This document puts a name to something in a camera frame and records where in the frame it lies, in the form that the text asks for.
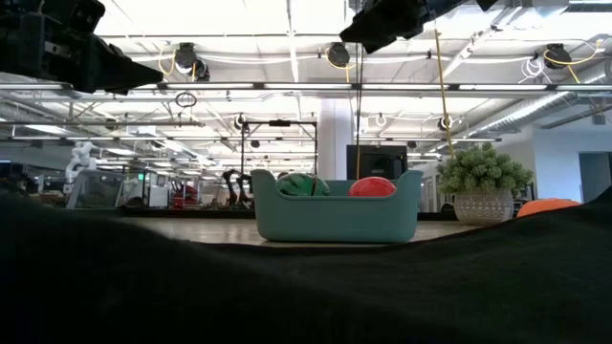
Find red background machine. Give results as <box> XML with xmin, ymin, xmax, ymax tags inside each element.
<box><xmin>169</xmin><ymin>180</ymin><xmax>201</xmax><ymax>209</ymax></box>

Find yellow hanging cable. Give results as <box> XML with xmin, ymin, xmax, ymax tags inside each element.
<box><xmin>432</xmin><ymin>28</ymin><xmax>456</xmax><ymax>160</ymax></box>

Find black background robot arms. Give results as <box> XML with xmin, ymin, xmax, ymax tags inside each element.
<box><xmin>222</xmin><ymin>168</ymin><xmax>254</xmax><ymax>209</ymax></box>

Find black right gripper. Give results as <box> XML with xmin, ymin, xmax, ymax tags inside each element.
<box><xmin>339</xmin><ymin>0</ymin><xmax>470</xmax><ymax>54</ymax></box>

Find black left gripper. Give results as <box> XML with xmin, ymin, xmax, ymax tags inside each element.
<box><xmin>0</xmin><ymin>0</ymin><xmax>164</xmax><ymax>96</ymax></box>

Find black ceiling cable reel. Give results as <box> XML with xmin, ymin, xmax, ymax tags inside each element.
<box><xmin>326</xmin><ymin>41</ymin><xmax>352</xmax><ymax>69</ymax></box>
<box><xmin>543</xmin><ymin>42</ymin><xmax>574</xmax><ymax>71</ymax></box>
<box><xmin>173</xmin><ymin>41</ymin><xmax>211</xmax><ymax>82</ymax></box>

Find black folded cloth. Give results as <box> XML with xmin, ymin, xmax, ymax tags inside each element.
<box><xmin>0</xmin><ymin>183</ymin><xmax>612</xmax><ymax>344</ymax></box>

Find grey background enclosure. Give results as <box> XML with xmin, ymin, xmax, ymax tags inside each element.
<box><xmin>65</xmin><ymin>169</ymin><xmax>126</xmax><ymax>210</ymax></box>

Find grey door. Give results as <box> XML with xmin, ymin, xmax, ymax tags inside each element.
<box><xmin>578</xmin><ymin>151</ymin><xmax>612</xmax><ymax>204</ymax></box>

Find black hanging cable with coil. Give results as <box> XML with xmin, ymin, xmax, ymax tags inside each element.
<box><xmin>354</xmin><ymin>42</ymin><xmax>363</xmax><ymax>182</ymax></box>

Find orange toy pumpkin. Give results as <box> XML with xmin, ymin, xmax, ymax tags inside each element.
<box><xmin>515</xmin><ymin>197</ymin><xmax>582</xmax><ymax>219</ymax></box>

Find red toy tomato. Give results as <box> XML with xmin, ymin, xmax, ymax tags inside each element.
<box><xmin>347</xmin><ymin>176</ymin><xmax>398</xmax><ymax>198</ymax></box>

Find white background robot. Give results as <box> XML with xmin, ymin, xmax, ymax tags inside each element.
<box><xmin>65</xmin><ymin>140</ymin><xmax>99</xmax><ymax>185</ymax></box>

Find green plant in patterned pot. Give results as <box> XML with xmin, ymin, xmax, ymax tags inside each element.
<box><xmin>436</xmin><ymin>141</ymin><xmax>536</xmax><ymax>226</ymax></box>

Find silver ceiling duct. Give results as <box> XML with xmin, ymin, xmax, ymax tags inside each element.
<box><xmin>468</xmin><ymin>59</ymin><xmax>612</xmax><ymax>140</ymax></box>

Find green striped toy watermelon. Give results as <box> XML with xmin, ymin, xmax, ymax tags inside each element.
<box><xmin>275</xmin><ymin>172</ymin><xmax>331</xmax><ymax>197</ymax></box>

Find black background gantry frame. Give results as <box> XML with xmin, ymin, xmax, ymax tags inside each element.
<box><xmin>240</xmin><ymin>119</ymin><xmax>319</xmax><ymax>176</ymax></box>

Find teal plastic tupperware container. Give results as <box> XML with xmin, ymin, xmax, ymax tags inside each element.
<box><xmin>251</xmin><ymin>168</ymin><xmax>425</xmax><ymax>244</ymax></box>

